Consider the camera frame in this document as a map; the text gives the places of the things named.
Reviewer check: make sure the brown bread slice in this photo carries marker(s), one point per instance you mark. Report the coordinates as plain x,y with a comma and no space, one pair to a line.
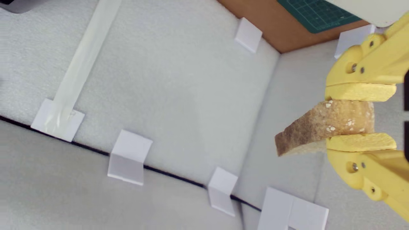
329,121

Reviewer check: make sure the green cutting mat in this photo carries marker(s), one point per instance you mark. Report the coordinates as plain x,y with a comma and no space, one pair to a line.
316,14

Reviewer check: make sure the white tape strip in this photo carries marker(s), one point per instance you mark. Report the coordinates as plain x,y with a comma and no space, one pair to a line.
89,48

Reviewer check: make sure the white wall clip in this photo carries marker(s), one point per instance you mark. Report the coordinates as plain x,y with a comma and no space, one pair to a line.
72,123
127,159
248,35
287,210
220,188
350,40

